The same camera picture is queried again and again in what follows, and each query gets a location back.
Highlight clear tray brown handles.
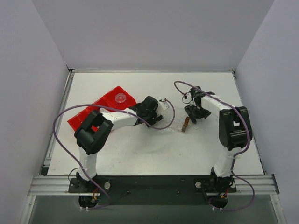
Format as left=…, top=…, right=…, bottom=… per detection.
left=156, top=114, right=202, bottom=133

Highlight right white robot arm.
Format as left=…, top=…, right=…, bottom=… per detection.
left=184, top=86, right=252, bottom=184

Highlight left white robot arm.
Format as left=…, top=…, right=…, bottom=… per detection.
left=74, top=96, right=170, bottom=192

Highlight clear plastic cup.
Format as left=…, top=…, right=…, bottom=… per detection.
left=114, top=93, right=128, bottom=110

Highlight red plastic compartment box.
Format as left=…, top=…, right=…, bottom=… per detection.
left=67, top=86, right=136, bottom=131

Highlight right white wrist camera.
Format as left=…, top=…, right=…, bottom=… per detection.
left=182, top=91, right=192, bottom=104

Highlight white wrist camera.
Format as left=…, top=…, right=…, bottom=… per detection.
left=157, top=100, right=169, bottom=114
left=182, top=91, right=192, bottom=104

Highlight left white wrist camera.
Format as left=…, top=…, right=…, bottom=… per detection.
left=157, top=100, right=169, bottom=114

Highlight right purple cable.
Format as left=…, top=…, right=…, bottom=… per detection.
left=174, top=81, right=256, bottom=212

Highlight purple cable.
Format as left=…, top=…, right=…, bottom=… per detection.
left=52, top=98, right=177, bottom=210
left=174, top=81, right=256, bottom=212

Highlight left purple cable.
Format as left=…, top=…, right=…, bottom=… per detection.
left=52, top=98, right=177, bottom=210

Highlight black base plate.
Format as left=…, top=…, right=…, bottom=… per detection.
left=68, top=175, right=236, bottom=209

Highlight aluminium front rail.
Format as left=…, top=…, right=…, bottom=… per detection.
left=28, top=175, right=279, bottom=196

